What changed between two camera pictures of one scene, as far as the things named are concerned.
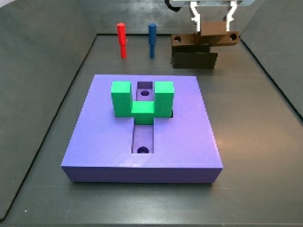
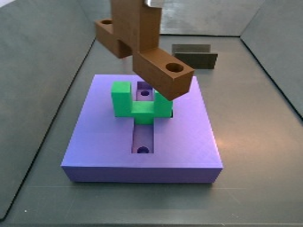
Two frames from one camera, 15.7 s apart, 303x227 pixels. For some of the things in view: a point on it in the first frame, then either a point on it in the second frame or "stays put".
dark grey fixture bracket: x=193 y=57 stays put
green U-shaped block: x=143 y=111 stays put
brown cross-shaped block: x=214 y=35 to x=132 y=33
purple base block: x=111 y=150 stays put
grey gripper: x=210 y=3 to x=155 y=3
